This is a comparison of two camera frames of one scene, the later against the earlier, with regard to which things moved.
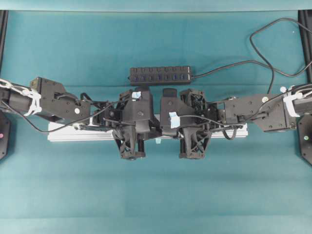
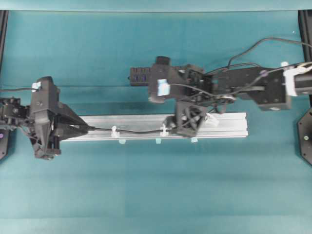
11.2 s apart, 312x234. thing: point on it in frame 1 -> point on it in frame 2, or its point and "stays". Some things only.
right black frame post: (305, 20) stays
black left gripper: (130, 143) -> (43, 126)
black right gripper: (209, 115) -> (201, 90)
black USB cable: (267, 64) -> (203, 91)
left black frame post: (3, 27) stays
